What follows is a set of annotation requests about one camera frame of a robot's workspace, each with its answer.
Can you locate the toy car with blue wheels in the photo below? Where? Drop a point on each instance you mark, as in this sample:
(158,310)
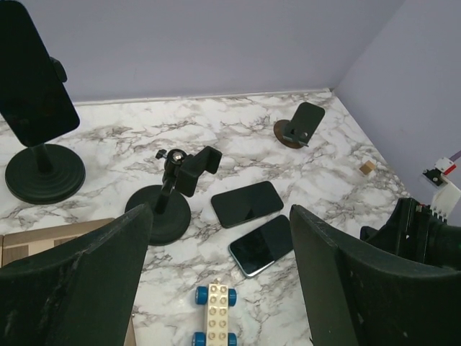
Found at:
(217,298)

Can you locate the black phone stand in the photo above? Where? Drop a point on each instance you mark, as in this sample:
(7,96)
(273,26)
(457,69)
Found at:
(47,173)
(167,201)

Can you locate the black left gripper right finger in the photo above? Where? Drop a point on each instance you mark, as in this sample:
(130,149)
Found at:
(357,294)

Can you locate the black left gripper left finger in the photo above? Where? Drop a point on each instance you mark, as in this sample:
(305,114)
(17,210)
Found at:
(72,281)

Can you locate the wooden chessboard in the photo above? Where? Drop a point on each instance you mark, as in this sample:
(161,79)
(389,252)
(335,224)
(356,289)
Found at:
(54,238)

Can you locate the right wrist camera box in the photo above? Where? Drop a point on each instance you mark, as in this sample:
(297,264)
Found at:
(448,194)

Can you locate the black phone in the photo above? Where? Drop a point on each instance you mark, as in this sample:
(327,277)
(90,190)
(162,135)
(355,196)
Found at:
(245,204)
(259,249)
(34,101)

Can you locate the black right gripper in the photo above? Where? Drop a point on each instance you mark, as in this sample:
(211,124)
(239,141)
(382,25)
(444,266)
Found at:
(415,232)

